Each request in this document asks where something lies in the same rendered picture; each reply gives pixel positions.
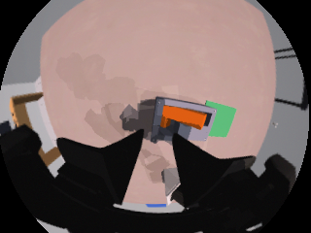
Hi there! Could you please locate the orange l-shaped part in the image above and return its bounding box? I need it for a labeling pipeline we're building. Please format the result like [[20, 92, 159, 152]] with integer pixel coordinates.
[[159, 105, 206, 131]]

